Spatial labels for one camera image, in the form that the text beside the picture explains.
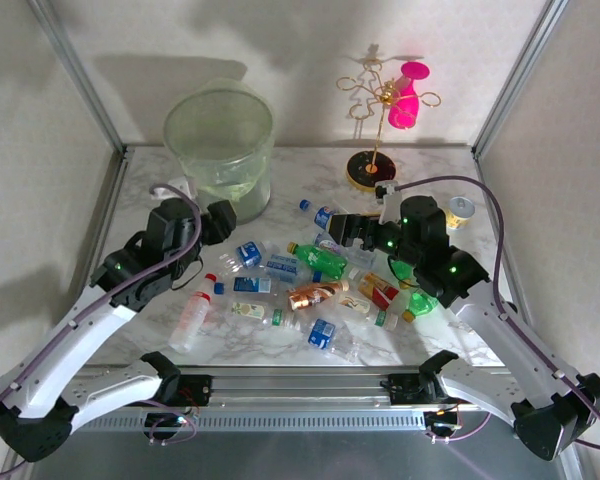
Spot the Pepsi label bottle blue cap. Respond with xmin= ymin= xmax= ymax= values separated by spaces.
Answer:
xmin=299 ymin=198 xmax=335 ymax=227

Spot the green Sprite bottle yellow cap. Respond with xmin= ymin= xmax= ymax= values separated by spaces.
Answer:
xmin=286 ymin=241 xmax=350 ymax=281

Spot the blue label bottle white cap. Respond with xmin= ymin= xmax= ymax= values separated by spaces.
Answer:
xmin=218 ymin=239 xmax=276 ymax=276

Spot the red yellow label bottle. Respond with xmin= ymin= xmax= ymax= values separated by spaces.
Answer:
xmin=350 ymin=269 xmax=401 ymax=306

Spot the soda water bottle blue cap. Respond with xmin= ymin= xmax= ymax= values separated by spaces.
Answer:
xmin=264 ymin=252 xmax=325 ymax=286

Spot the copper coloured bottle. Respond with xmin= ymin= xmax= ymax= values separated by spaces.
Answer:
xmin=286 ymin=279 xmax=351 ymax=312

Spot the plain green bottle yellow cap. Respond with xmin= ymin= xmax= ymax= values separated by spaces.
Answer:
xmin=389 ymin=253 xmax=440 ymax=324

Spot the green leaf label bottle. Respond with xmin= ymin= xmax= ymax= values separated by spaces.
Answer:
xmin=228 ymin=299 xmax=304 ymax=334

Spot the white bottle red cap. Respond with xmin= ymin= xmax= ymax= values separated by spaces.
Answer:
xmin=167 ymin=272 xmax=219 ymax=355

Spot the crushed blue label bottle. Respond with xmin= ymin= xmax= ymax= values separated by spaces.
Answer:
xmin=299 ymin=317 xmax=362 ymax=364

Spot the clear bin with green liner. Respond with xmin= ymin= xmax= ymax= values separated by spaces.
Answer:
xmin=162 ymin=79 xmax=276 ymax=226

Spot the red white label clear bottle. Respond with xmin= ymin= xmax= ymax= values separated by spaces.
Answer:
xmin=313 ymin=232 xmax=379 ymax=269

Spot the yellow tin can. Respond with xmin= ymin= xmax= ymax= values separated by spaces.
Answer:
xmin=445 ymin=195 xmax=477 ymax=231

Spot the pink wine glass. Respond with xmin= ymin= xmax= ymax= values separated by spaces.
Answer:
xmin=387 ymin=60 xmax=431 ymax=130

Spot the gold wire glass rack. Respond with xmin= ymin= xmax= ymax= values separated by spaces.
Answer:
xmin=335 ymin=58 xmax=442 ymax=195

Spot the aluminium table side rail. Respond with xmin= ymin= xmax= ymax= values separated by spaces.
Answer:
xmin=69 ymin=145 xmax=134 ymax=321

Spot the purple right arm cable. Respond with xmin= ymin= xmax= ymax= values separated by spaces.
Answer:
xmin=394 ymin=174 xmax=600 ymax=451

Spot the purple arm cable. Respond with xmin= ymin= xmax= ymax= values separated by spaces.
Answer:
xmin=0 ymin=183 xmax=204 ymax=479
xmin=394 ymin=174 xmax=600 ymax=451

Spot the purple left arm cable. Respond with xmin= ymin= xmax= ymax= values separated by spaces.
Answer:
xmin=0 ymin=183 xmax=204 ymax=479

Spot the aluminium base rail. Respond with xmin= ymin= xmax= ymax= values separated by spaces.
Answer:
xmin=77 ymin=364 xmax=514 ymax=414

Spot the aluminium corner post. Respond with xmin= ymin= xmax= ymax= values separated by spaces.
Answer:
xmin=27 ymin=0 xmax=130 ymax=154
xmin=472 ymin=0 xmax=571 ymax=156

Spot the slotted grey cable duct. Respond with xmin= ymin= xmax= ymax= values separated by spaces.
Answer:
xmin=82 ymin=410 xmax=427 ymax=432

